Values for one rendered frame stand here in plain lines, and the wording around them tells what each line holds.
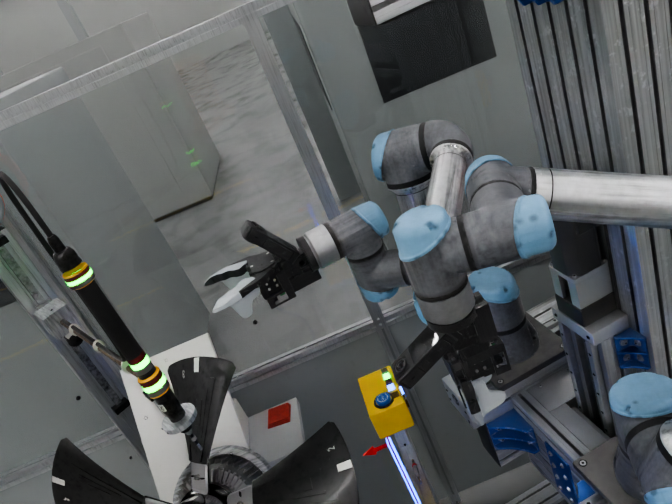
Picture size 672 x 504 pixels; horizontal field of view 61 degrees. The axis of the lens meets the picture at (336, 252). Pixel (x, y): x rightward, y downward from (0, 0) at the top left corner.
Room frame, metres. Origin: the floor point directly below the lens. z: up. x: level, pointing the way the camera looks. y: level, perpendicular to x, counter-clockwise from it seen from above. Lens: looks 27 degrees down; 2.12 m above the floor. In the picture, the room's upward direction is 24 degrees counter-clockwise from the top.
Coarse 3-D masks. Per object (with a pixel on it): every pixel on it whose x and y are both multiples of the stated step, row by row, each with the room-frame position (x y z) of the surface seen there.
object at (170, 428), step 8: (144, 392) 0.94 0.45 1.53; (152, 400) 0.92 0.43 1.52; (184, 408) 0.93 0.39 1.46; (192, 408) 0.92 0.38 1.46; (184, 416) 0.91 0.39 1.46; (192, 416) 0.90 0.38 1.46; (168, 424) 0.90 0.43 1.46; (176, 424) 0.89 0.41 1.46; (184, 424) 0.89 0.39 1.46; (168, 432) 0.89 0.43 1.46; (176, 432) 0.88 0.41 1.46
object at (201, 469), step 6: (192, 462) 1.02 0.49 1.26; (192, 468) 1.01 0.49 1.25; (198, 468) 0.99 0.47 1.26; (204, 468) 0.96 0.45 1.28; (192, 474) 1.00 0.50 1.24; (204, 474) 0.96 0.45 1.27; (192, 480) 1.00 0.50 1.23; (198, 480) 0.97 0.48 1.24; (204, 480) 0.95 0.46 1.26; (192, 486) 0.99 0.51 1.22; (198, 486) 0.97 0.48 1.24; (204, 486) 0.94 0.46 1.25; (198, 492) 0.96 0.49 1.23; (204, 492) 0.93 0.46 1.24
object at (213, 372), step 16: (176, 368) 1.15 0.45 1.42; (192, 368) 1.11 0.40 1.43; (208, 368) 1.08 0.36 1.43; (224, 368) 1.05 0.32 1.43; (176, 384) 1.14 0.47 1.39; (192, 384) 1.09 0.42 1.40; (208, 384) 1.06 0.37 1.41; (224, 384) 1.03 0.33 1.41; (192, 400) 1.07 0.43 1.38; (208, 400) 1.03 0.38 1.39; (208, 416) 1.01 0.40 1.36; (192, 432) 1.03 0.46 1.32; (208, 432) 0.99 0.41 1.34; (192, 448) 1.02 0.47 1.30; (208, 448) 0.97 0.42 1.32
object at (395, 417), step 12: (360, 384) 1.25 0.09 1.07; (372, 384) 1.23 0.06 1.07; (384, 384) 1.21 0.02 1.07; (396, 384) 1.20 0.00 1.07; (372, 396) 1.19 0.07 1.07; (372, 408) 1.15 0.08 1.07; (384, 408) 1.13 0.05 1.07; (396, 408) 1.12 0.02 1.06; (408, 408) 1.17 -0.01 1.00; (372, 420) 1.12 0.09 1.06; (384, 420) 1.12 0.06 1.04; (396, 420) 1.12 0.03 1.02; (408, 420) 1.12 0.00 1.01; (384, 432) 1.12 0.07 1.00; (396, 432) 1.12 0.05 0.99
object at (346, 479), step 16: (320, 432) 0.99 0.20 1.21; (336, 432) 0.97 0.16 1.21; (304, 448) 0.98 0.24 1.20; (320, 448) 0.96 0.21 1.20; (288, 464) 0.96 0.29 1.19; (304, 464) 0.94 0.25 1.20; (320, 464) 0.92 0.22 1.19; (336, 464) 0.91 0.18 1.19; (352, 464) 0.89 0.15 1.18; (256, 480) 0.96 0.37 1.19; (272, 480) 0.94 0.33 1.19; (288, 480) 0.92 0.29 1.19; (304, 480) 0.90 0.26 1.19; (320, 480) 0.89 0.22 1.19; (336, 480) 0.88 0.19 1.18; (352, 480) 0.86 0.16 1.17; (256, 496) 0.92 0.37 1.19; (272, 496) 0.90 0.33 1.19; (288, 496) 0.88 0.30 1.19; (304, 496) 0.87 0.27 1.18; (320, 496) 0.86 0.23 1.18; (336, 496) 0.85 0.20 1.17; (352, 496) 0.84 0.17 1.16
